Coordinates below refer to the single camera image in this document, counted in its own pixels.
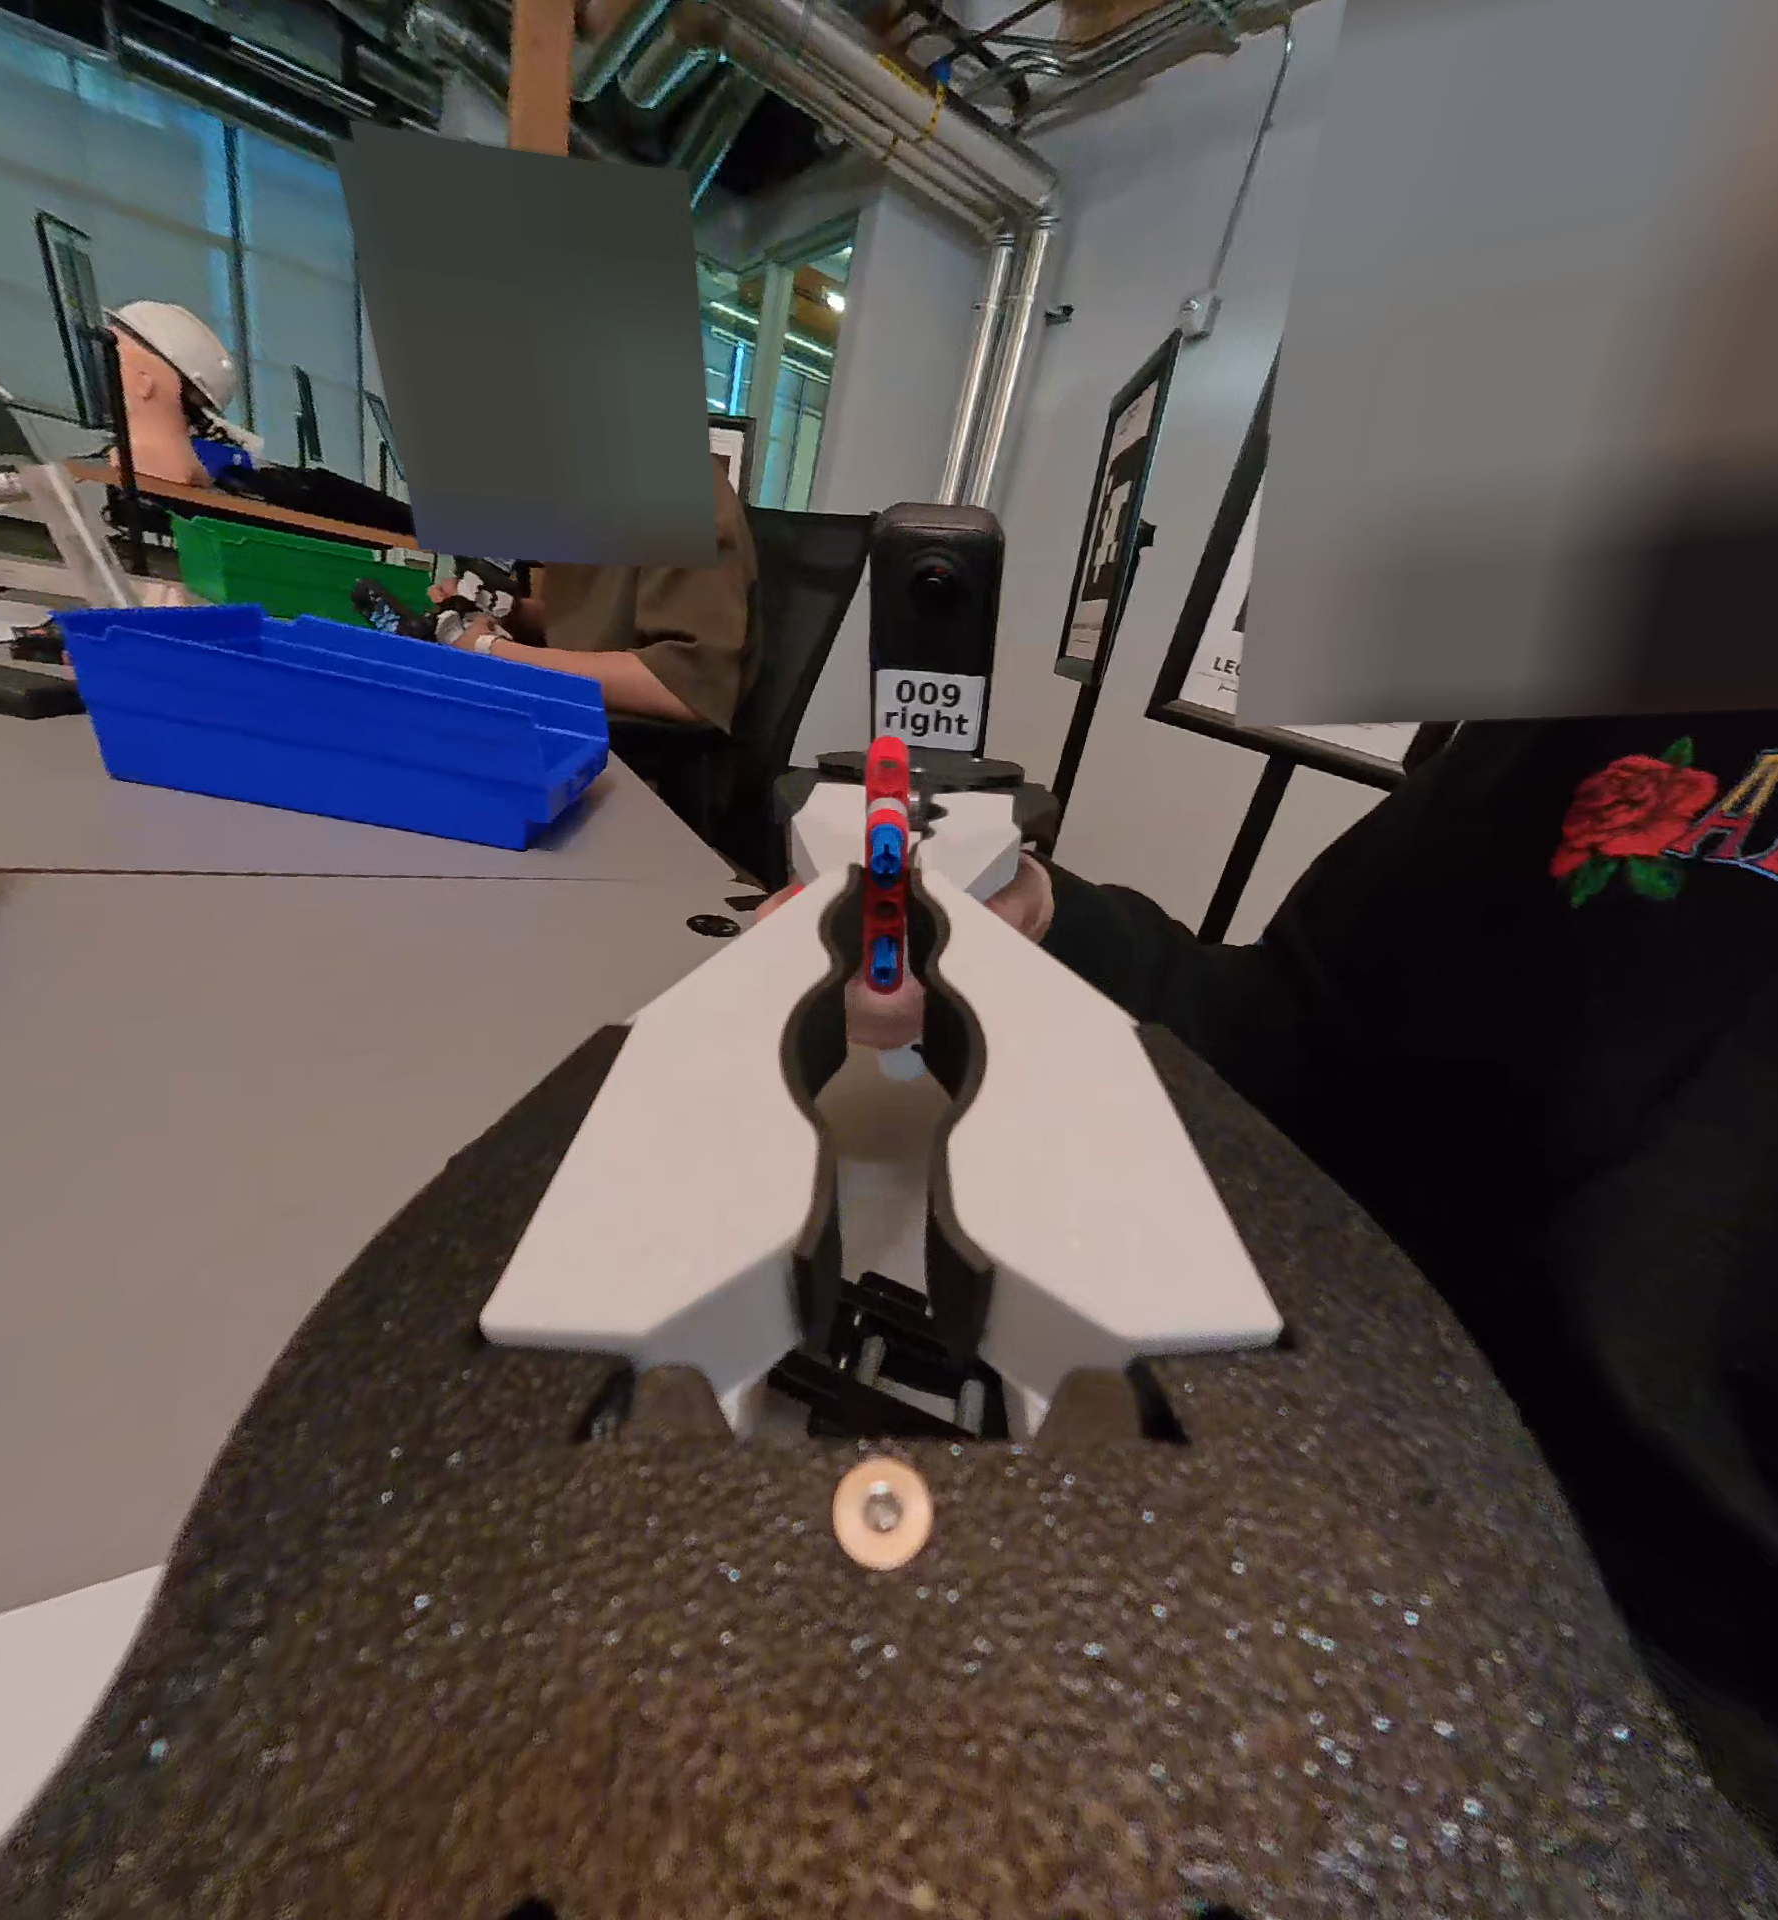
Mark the person's black clothed torso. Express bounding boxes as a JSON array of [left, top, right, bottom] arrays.
[[1174, 718, 1778, 1920]]

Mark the person's right forearm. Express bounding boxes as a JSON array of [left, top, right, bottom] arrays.
[[1043, 859, 1370, 1204]]

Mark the green plastic bin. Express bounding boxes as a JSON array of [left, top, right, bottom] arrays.
[[169, 513, 432, 617]]

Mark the red toy beam assembly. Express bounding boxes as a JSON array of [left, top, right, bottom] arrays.
[[857, 736, 921, 1001]]

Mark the white instruction booklet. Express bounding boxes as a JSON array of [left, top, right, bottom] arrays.
[[0, 1568, 169, 1920]]

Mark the mannequin head with white helmet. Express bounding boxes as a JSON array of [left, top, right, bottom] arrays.
[[97, 300, 263, 490]]

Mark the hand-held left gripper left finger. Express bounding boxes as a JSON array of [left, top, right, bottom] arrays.
[[475, 866, 847, 1438]]

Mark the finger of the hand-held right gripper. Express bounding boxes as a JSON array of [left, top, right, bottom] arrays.
[[788, 780, 872, 889], [916, 794, 1027, 905]]

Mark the black framed poster on easel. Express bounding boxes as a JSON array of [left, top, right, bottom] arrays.
[[1146, 353, 1445, 938], [1047, 328, 1186, 842]]

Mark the black toy chassis assembly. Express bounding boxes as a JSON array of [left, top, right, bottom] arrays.
[[765, 1268, 1013, 1444]]

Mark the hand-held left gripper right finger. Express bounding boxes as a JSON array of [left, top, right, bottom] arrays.
[[912, 866, 1284, 1442]]

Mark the grey desk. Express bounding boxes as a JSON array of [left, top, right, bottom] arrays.
[[0, 696, 800, 1920]]

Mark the silver ventilation pipe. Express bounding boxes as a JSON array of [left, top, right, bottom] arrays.
[[678, 0, 1063, 513]]

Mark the blue plastic bin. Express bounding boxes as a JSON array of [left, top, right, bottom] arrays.
[[55, 603, 608, 855]]

